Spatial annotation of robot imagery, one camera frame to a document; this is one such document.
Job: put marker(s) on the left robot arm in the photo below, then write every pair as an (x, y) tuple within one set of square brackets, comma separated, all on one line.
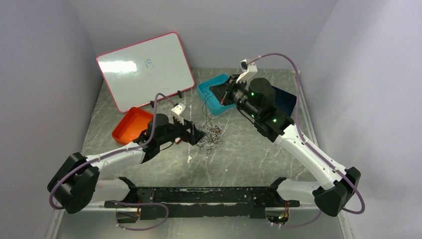
[(81, 179)]

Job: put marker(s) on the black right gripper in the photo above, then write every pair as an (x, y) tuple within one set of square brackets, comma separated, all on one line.
[(232, 85)]

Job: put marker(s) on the orange square tray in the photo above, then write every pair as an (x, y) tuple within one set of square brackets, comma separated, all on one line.
[(132, 124)]

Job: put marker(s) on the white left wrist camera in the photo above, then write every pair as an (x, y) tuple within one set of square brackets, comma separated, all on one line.
[(177, 113)]

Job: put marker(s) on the dark blue square tray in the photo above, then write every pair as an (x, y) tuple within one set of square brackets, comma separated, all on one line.
[(284, 101)]

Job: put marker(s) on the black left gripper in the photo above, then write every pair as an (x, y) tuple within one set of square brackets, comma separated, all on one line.
[(195, 134)]

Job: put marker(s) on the teal square tray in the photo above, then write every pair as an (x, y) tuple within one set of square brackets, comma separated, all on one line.
[(208, 97)]

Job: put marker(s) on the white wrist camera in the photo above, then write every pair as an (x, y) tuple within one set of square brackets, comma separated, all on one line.
[(249, 69), (177, 113)]

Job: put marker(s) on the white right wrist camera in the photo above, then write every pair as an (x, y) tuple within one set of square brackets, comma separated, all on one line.
[(249, 69)]

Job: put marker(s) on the pink framed whiteboard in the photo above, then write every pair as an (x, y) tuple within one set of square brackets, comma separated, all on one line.
[(135, 73)]

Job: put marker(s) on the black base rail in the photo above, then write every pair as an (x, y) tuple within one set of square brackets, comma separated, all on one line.
[(197, 202)]

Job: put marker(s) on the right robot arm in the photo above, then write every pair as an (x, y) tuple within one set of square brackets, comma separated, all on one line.
[(335, 184)]

